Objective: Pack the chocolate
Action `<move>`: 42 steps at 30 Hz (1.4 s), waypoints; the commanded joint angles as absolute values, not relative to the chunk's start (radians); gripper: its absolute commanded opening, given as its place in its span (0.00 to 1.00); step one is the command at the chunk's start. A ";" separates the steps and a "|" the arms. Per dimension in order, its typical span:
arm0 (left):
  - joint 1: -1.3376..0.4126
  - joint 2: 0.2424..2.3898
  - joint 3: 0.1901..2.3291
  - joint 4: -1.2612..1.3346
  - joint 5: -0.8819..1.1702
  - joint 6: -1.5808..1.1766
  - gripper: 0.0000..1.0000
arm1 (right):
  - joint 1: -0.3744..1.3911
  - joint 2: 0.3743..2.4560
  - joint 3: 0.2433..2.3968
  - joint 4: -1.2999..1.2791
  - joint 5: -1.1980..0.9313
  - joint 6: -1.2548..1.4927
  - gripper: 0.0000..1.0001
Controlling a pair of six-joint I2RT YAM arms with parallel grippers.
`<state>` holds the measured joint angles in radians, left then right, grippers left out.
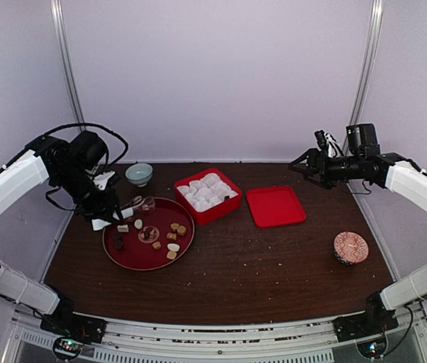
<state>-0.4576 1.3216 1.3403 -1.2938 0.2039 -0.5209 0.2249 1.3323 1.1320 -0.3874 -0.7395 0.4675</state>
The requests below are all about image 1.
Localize white oval chocolate lower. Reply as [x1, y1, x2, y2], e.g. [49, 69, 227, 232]
[167, 243, 180, 253]

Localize red patterned small dish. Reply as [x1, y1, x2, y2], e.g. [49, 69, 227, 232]
[333, 231, 369, 266]

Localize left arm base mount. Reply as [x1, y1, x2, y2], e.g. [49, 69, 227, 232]
[40, 314, 107, 361]

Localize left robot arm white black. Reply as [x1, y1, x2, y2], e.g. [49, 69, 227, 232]
[0, 127, 124, 336]

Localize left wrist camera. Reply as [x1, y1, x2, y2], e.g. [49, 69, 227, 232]
[92, 171, 116, 191]

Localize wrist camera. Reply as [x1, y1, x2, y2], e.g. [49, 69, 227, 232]
[92, 171, 116, 191]
[314, 130, 344, 158]

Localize pale green ceramic bowl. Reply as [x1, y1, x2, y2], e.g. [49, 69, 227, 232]
[125, 163, 153, 188]

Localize aluminium front rail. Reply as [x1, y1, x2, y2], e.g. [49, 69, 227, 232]
[0, 303, 427, 362]

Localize round red tray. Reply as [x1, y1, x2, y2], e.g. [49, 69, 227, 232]
[102, 197, 195, 271]

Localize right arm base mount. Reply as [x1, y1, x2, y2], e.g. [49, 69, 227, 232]
[332, 313, 398, 360]

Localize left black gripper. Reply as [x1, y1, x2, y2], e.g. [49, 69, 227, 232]
[54, 164, 123, 226]

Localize silver serving tongs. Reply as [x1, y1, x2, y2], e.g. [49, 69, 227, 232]
[114, 196, 155, 221]

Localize red square tin box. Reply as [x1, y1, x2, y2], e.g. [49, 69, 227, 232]
[174, 168, 242, 225]

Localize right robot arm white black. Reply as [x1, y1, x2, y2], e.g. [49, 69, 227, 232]
[288, 123, 427, 334]

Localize red tin lid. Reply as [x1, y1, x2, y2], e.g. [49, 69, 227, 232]
[246, 186, 307, 228]

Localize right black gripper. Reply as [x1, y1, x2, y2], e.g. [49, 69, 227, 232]
[288, 147, 364, 189]

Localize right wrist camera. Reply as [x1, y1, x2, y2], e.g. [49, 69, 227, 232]
[314, 130, 344, 158]

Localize white oval chocolate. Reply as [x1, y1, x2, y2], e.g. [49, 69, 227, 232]
[167, 243, 180, 253]
[134, 219, 143, 230]

